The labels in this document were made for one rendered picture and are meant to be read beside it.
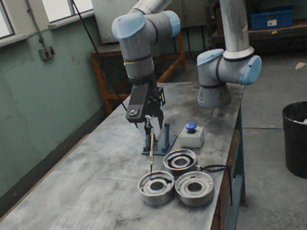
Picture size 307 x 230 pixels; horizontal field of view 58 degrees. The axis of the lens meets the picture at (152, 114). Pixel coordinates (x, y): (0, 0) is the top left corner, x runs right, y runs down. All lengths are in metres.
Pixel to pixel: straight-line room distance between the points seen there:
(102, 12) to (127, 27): 2.44
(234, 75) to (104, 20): 2.21
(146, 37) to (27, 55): 1.92
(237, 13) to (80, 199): 0.81
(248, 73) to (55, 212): 0.81
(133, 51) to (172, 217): 0.43
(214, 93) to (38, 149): 1.79
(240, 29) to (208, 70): 0.22
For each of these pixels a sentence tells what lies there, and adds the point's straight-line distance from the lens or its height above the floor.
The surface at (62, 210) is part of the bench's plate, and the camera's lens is 0.90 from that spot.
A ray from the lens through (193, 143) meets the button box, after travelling 0.98.
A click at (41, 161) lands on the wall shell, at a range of 2.66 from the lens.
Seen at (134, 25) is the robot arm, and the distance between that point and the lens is 0.70.
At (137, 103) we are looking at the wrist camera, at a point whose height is 1.08.
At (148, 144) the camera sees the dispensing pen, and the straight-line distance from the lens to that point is 0.81.
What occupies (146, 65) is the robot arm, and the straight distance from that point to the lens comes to 0.72.
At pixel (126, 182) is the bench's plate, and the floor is 0.80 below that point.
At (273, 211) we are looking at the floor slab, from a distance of 1.88.
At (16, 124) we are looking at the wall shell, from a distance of 2.46.
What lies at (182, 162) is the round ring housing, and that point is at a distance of 0.91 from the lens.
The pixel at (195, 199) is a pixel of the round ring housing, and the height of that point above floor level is 0.83.
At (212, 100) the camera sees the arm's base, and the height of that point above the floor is 0.83.
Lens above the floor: 1.35
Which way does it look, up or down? 26 degrees down
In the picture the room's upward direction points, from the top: 12 degrees counter-clockwise
